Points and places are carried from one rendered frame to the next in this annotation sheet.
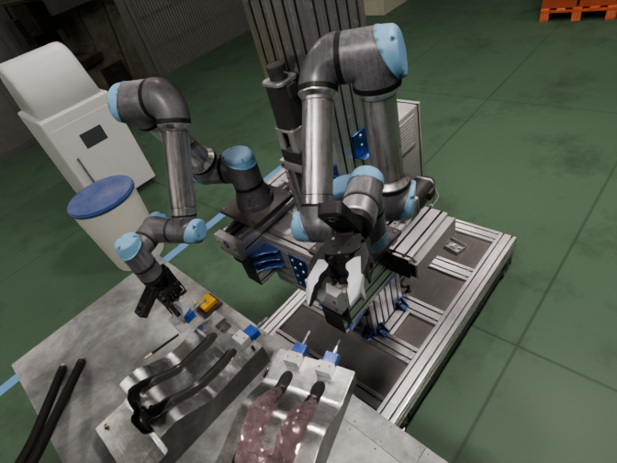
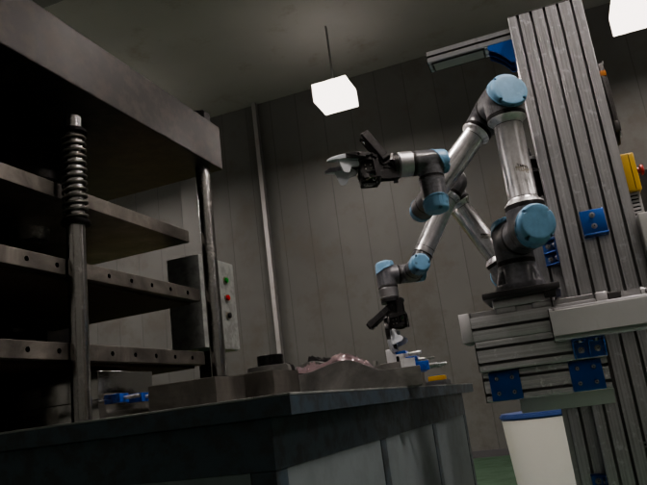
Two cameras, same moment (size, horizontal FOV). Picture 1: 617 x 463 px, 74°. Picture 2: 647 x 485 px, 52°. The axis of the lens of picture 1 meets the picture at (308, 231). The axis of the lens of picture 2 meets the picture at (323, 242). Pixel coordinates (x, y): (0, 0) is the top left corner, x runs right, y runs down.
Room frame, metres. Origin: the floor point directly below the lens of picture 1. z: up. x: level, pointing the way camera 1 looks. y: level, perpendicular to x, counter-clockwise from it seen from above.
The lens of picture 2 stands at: (-0.62, -1.49, 0.76)
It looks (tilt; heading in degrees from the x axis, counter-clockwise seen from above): 14 degrees up; 56
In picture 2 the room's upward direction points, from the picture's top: 7 degrees counter-clockwise
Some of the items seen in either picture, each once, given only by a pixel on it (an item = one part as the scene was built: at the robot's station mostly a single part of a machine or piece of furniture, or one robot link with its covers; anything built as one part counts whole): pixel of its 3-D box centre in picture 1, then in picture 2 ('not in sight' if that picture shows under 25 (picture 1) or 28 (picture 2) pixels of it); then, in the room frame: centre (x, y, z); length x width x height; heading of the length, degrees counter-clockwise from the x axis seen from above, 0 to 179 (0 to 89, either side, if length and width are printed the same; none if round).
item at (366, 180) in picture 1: (364, 193); (429, 163); (0.70, -0.14, 1.43); 0.11 x 0.08 x 0.09; 153
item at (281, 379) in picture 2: not in sight; (250, 389); (0.13, 0.03, 0.83); 0.20 x 0.15 x 0.07; 126
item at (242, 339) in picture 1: (253, 331); (415, 360); (0.88, 0.27, 0.89); 0.13 x 0.05 x 0.05; 126
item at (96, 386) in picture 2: not in sight; (64, 408); (-0.15, 0.85, 0.87); 0.50 x 0.27 x 0.17; 126
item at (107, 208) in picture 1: (121, 225); (549, 461); (2.73, 1.36, 0.30); 0.49 x 0.49 x 0.60
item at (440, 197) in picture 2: (362, 227); (432, 195); (0.71, -0.12, 1.33); 0.11 x 0.08 x 0.11; 63
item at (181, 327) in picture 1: (189, 312); (404, 354); (1.01, 0.48, 0.93); 0.13 x 0.05 x 0.05; 126
